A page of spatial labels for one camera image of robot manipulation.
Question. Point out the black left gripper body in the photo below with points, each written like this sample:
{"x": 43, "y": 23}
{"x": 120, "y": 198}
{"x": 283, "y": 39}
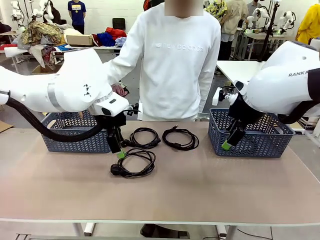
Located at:
{"x": 113, "y": 121}

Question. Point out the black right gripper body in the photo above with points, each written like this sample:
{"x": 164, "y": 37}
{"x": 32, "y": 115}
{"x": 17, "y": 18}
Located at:
{"x": 241, "y": 110}

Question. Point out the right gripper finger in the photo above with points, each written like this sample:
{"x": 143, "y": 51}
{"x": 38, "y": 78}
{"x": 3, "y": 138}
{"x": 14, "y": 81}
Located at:
{"x": 236, "y": 137}
{"x": 233, "y": 125}

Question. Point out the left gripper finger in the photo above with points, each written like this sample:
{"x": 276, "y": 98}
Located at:
{"x": 120, "y": 137}
{"x": 114, "y": 143}

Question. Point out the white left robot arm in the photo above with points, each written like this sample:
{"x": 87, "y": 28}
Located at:
{"x": 62, "y": 87}

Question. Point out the person right forearm white sleeve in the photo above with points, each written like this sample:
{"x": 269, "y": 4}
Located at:
{"x": 117, "y": 67}

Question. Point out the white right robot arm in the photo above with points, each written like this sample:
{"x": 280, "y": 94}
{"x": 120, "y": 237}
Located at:
{"x": 275, "y": 92}

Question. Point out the blue-grey plastic basket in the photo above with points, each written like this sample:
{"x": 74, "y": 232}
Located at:
{"x": 262, "y": 147}
{"x": 75, "y": 146}

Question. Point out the red plaid clothes heap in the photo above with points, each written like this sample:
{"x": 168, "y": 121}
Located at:
{"x": 122, "y": 91}

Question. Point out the white side table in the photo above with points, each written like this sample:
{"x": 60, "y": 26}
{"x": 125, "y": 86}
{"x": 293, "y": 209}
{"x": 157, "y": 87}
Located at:
{"x": 232, "y": 70}

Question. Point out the person in white sweatshirt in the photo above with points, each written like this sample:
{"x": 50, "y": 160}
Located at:
{"x": 175, "y": 75}

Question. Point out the white clothes table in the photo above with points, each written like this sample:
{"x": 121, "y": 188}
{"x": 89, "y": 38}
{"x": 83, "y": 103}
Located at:
{"x": 100, "y": 47}

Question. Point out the black tripod pole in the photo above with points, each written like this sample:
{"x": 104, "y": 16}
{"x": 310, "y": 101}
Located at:
{"x": 268, "y": 35}

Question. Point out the red and blue clothes pile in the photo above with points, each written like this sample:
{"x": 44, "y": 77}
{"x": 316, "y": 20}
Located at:
{"x": 110, "y": 37}

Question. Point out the flat cardboard box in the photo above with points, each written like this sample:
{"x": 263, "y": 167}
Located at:
{"x": 80, "y": 40}

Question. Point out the white table leg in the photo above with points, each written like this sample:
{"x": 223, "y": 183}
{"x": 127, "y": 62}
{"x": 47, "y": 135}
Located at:
{"x": 226, "y": 231}
{"x": 86, "y": 228}

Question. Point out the person in beige jacket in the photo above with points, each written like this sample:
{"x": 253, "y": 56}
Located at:
{"x": 232, "y": 17}

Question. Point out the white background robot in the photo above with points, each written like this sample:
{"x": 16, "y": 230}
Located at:
{"x": 287, "y": 21}
{"x": 258, "y": 15}
{"x": 46, "y": 10}

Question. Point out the black chair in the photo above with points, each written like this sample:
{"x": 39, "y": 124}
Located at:
{"x": 118, "y": 23}

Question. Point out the black base under table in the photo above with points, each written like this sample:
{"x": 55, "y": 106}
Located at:
{"x": 160, "y": 231}

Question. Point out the person in yellow garment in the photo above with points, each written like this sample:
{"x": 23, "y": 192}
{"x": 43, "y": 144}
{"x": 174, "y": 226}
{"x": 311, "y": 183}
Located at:
{"x": 310, "y": 25}

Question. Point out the person in blue shirt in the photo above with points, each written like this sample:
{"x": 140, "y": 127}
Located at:
{"x": 77, "y": 12}

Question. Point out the patterned clothes pile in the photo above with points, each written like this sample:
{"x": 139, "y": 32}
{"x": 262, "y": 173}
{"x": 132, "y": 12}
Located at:
{"x": 40, "y": 32}

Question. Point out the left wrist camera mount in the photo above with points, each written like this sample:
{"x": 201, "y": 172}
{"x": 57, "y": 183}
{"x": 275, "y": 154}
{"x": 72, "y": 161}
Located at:
{"x": 131, "y": 111}

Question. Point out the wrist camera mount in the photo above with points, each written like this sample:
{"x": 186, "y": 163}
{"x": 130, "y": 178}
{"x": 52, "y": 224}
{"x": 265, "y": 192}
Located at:
{"x": 216, "y": 97}
{"x": 131, "y": 111}

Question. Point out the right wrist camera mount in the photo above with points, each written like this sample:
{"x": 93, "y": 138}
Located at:
{"x": 216, "y": 97}

